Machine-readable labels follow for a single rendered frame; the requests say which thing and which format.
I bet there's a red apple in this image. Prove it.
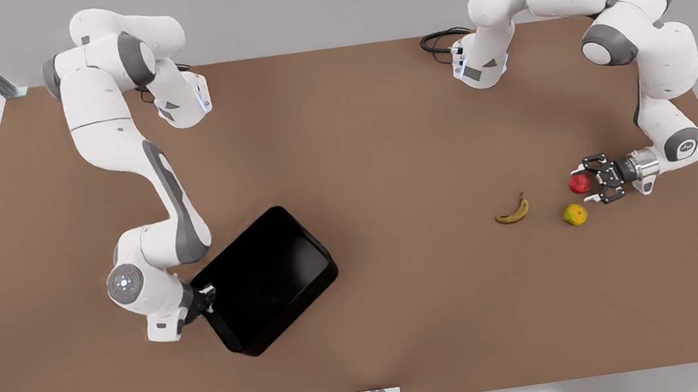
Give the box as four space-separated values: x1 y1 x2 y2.
568 172 592 196

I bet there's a black storage box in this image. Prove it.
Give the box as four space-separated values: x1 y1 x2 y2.
182 199 347 364

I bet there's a yellow green round fruit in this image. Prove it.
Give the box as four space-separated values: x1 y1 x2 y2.
562 202 590 227

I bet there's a yellow brown banana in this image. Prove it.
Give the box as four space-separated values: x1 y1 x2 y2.
492 191 532 227

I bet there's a black cable loop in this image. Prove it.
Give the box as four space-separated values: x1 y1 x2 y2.
419 25 478 69
135 61 198 106

